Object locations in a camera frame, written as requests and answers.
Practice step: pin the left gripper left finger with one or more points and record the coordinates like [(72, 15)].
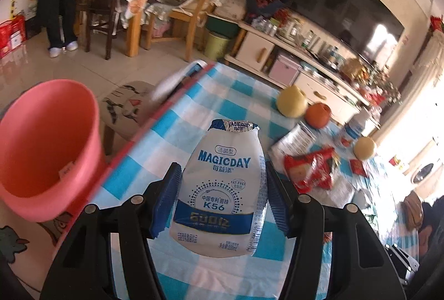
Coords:
[(82, 267)]

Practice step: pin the white Magicday yogurt bottle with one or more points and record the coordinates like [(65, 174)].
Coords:
[(221, 204)]

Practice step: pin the green trash bin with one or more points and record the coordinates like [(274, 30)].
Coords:
[(216, 46)]

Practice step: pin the small red packet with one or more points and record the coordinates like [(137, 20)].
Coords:
[(357, 168)]

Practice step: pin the pink plastic bucket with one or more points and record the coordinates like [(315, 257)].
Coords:
[(51, 151)]

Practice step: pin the red snack bag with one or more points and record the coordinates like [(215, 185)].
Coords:
[(312, 170)]

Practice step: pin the blue white checkered tablecloth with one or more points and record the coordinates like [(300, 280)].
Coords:
[(225, 93)]

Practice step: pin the standing white yogurt bottle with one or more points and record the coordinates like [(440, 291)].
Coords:
[(354, 128)]

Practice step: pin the red apple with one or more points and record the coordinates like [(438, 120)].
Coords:
[(318, 115)]

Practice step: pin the cushioned stool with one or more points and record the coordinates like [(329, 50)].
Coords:
[(119, 111)]

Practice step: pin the yellow pear left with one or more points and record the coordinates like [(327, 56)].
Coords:
[(292, 102)]

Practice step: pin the pink storage box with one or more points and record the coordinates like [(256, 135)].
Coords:
[(285, 70)]

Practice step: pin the white TV cabinet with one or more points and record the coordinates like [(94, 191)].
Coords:
[(256, 53)]

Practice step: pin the red gift boxes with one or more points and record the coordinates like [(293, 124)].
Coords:
[(12, 34)]

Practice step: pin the black television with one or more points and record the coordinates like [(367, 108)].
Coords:
[(366, 27)]

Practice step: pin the dark wooden chair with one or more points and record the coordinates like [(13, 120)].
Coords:
[(100, 8)]

